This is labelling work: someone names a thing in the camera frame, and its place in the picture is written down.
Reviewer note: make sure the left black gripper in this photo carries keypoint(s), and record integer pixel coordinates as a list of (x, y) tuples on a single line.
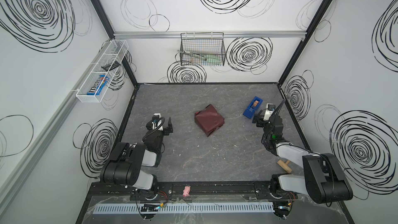
[(165, 131)]

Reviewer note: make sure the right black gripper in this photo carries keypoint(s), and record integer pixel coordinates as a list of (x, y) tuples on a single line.
[(259, 120)]

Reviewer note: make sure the red wrapping paper sheet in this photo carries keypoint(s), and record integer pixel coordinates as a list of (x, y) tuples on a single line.
[(209, 120)]

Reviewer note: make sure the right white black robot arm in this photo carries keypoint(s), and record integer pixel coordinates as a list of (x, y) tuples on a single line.
[(324, 180)]

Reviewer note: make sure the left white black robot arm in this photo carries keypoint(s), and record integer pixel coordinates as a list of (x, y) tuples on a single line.
[(124, 165)]

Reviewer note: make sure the blue tape dispenser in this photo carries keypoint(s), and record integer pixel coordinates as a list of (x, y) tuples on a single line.
[(251, 109)]

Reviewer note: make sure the wooden mallet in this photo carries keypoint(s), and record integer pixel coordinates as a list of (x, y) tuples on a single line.
[(285, 166)]

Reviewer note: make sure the small pink pig figure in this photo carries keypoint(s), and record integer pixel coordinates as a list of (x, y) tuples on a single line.
[(186, 191)]

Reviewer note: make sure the green item in basket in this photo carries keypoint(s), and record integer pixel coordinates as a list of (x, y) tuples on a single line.
[(214, 59)]

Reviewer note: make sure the metal tongs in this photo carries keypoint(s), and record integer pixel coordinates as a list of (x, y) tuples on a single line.
[(196, 56)]

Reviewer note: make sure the blue candy packet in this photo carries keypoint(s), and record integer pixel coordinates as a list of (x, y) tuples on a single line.
[(99, 84)]

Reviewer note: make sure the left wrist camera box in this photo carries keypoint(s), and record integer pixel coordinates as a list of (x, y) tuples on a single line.
[(156, 122)]

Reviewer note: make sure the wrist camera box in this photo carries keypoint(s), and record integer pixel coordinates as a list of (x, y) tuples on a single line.
[(269, 110), (156, 122)]

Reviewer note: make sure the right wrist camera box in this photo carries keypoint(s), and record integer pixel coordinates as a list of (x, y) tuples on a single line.
[(269, 110)]

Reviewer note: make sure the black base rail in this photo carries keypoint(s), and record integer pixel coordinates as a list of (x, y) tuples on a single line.
[(260, 190)]

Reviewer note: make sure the black wire wall basket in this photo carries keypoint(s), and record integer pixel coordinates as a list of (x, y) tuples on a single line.
[(201, 43)]

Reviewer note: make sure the white wire wall shelf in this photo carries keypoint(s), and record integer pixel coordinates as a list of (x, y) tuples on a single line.
[(112, 50)]

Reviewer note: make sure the grey slotted cable duct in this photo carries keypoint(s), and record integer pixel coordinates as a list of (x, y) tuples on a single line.
[(181, 208)]

